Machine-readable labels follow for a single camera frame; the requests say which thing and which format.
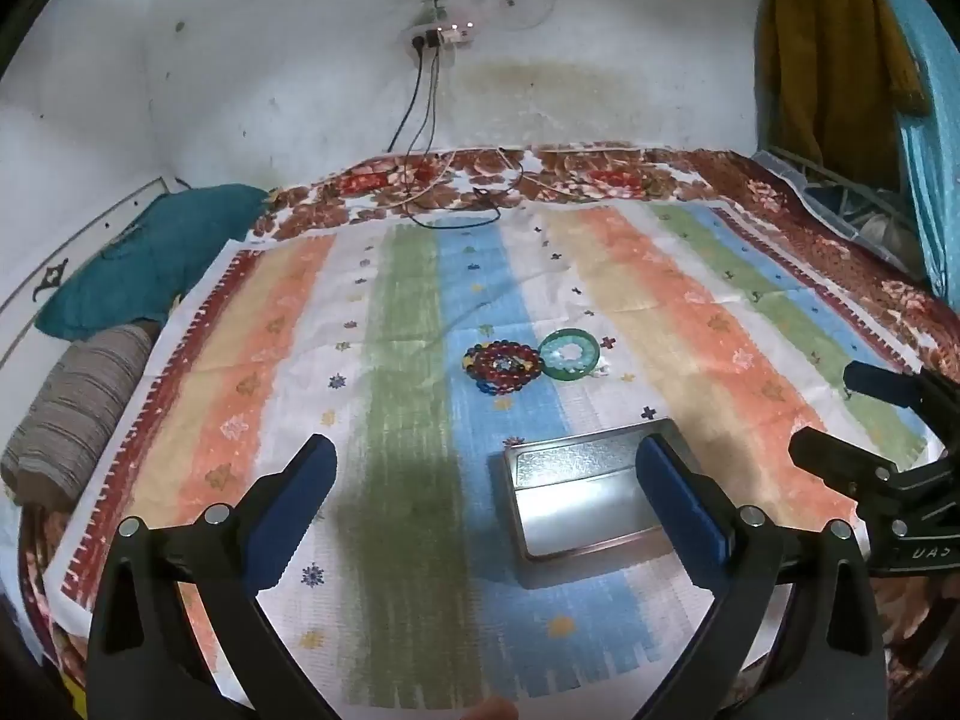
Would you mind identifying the green jade bangle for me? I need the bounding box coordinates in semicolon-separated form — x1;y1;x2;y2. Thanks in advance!
538;328;602;380

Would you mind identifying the white decorated headboard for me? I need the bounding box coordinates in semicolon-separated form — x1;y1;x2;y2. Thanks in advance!
0;176;182;370

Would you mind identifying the white cable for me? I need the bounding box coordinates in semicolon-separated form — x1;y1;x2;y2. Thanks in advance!
439;148;593;202

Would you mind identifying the rectangular metal tin box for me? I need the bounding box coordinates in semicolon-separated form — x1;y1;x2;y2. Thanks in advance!
491;420;700;565

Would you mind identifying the light blue hanging cloth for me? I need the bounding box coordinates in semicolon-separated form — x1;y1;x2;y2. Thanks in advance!
862;0;960;295

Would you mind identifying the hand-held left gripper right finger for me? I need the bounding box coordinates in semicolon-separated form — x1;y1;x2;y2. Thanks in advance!
636;433;887;720

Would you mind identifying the person's left hand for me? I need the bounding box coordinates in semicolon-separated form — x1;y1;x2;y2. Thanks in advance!
456;696;520;720

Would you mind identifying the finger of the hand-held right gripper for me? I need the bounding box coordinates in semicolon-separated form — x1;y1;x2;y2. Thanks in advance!
787;427;902;501
843;359;960;422

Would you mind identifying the mustard yellow garment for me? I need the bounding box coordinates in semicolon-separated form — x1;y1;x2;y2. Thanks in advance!
756;0;929;190

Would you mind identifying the black charging cable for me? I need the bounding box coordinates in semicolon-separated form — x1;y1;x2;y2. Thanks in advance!
385;52;422;154
402;52;526;231

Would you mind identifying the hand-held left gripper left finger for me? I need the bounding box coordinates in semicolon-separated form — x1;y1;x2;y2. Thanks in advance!
88;433;338;720

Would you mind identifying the multicolour glass bead bracelet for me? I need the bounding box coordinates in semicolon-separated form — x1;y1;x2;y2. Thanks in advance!
461;341;545;396

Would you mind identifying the white power strip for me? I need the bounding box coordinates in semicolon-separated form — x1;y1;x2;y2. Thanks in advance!
405;19;476;65

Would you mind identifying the brown striped rolled blanket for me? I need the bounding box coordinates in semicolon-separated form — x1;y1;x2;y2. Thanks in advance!
0;322;164;509

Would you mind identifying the teal pillow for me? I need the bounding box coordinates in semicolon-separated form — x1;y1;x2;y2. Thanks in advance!
34;184;272;340

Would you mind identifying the striped pastel cloth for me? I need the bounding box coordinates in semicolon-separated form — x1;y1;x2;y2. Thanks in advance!
43;199;947;707

